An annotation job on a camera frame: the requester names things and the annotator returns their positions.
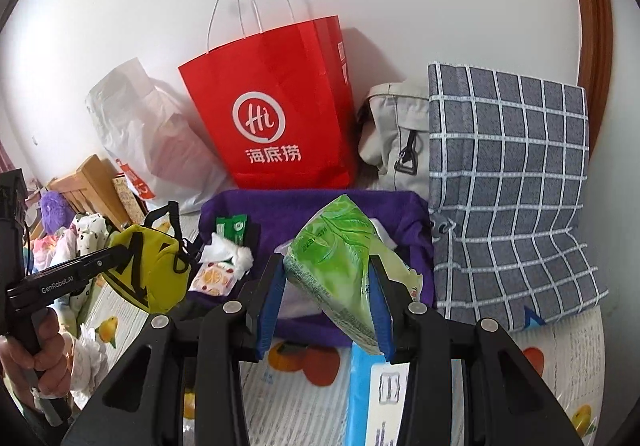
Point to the purple plush toy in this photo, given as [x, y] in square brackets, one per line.
[55, 211]

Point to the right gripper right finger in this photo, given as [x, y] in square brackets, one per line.
[505, 401]

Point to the patterned notebook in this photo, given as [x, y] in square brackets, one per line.
[133, 206]

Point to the white cotton glove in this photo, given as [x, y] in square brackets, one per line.
[382, 233]

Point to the fruit print tablecloth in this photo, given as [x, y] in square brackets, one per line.
[298, 396]

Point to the yellow pouch with black strap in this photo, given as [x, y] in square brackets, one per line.
[154, 272]

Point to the green wet wipes pack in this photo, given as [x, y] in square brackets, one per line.
[329, 260]

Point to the white tissue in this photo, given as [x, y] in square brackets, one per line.
[222, 249]

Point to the person left hand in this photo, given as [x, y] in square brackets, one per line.
[50, 361]

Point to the orange print snack packet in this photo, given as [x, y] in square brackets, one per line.
[214, 279]

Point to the grey plaid cushion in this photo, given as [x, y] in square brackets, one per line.
[509, 157]

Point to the green sachet packet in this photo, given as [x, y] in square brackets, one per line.
[232, 228]

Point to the white Miniso plastic bag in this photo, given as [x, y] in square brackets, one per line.
[151, 142]

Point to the blue tissue pack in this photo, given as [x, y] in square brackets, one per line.
[376, 399]

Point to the beige canvas bag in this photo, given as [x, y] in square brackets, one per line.
[395, 137]

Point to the red paper shopping bag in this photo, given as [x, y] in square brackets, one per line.
[278, 106]

